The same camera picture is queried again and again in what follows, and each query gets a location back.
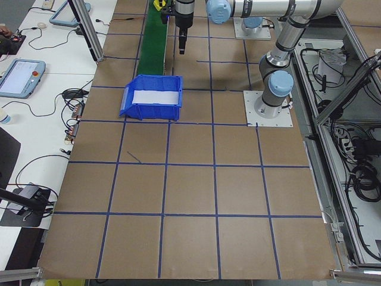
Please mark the yellow foam block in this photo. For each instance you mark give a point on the yellow foam block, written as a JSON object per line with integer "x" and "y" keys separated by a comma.
{"x": 156, "y": 4}

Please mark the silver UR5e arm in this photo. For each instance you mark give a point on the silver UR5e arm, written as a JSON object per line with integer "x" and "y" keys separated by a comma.
{"x": 253, "y": 25}
{"x": 268, "y": 7}

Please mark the person's bare hand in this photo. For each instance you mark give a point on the person's bare hand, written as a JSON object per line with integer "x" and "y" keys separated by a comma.
{"x": 4, "y": 30}

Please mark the green conveyor belt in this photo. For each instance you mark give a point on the green conveyor belt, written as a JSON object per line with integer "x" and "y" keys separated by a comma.
{"x": 151, "y": 50}

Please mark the blue plastic storage bin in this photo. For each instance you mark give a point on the blue plastic storage bin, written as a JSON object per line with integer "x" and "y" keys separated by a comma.
{"x": 154, "y": 111}

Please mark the black power adapter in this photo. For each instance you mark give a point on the black power adapter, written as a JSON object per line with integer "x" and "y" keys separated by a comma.
{"x": 79, "y": 31}

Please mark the blue grey teach pendant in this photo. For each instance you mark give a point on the blue grey teach pendant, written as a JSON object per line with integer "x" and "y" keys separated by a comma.
{"x": 67, "y": 13}
{"x": 21, "y": 77}

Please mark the beige tape roll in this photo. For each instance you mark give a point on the beige tape roll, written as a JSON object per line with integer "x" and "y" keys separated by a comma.
{"x": 39, "y": 26}

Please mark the brown circuit board strip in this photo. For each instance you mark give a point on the brown circuit board strip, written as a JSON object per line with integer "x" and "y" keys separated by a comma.
{"x": 72, "y": 128}

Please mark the small red circuit board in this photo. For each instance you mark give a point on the small red circuit board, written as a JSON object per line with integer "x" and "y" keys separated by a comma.
{"x": 18, "y": 38}

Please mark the black stand rod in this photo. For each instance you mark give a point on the black stand rod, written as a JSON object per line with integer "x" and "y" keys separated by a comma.
{"x": 18, "y": 197}

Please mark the aluminium profile bar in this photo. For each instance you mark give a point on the aluminium profile bar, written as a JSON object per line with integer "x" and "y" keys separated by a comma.
{"x": 357, "y": 274}
{"x": 21, "y": 274}

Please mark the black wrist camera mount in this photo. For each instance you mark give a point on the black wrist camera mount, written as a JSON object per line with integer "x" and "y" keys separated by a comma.
{"x": 165, "y": 15}

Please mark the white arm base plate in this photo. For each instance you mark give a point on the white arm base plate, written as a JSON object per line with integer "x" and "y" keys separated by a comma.
{"x": 279, "y": 119}
{"x": 259, "y": 35}

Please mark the aluminium profile post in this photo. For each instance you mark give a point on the aluminium profile post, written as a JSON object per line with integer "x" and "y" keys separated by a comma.
{"x": 89, "y": 32}

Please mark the V-shaped aluminium frame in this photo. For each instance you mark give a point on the V-shaped aluminium frame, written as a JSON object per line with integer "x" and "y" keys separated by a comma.
{"x": 342, "y": 96}

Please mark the black camera stand base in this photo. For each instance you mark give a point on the black camera stand base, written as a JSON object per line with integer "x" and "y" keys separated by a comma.
{"x": 32, "y": 219}

